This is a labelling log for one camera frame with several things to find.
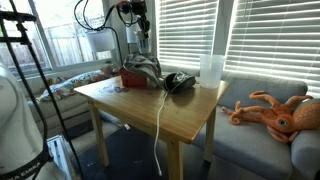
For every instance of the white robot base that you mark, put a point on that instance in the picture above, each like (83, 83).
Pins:
(22, 155)

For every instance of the translucent plastic cup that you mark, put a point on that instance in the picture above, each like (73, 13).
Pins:
(211, 68)

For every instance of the grey and white cloth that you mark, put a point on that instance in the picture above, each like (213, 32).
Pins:
(147, 66)

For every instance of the wooden table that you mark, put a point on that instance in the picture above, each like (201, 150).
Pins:
(175, 119)

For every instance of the orange woven basket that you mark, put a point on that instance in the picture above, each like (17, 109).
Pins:
(131, 79)

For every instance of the white lamp shade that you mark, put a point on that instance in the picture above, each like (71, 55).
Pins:
(100, 41)

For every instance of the patterned floral cushion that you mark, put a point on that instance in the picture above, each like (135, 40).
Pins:
(65, 89)

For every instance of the grey sofa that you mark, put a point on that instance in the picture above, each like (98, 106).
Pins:
(250, 146)

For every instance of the beige bench sofa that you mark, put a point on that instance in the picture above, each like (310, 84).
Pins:
(73, 110)

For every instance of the white window blinds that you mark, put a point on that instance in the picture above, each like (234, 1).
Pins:
(277, 38)

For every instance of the orange octopus plush toy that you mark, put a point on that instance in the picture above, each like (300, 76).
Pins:
(283, 121)

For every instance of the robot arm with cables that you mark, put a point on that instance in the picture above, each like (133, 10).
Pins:
(129, 12)

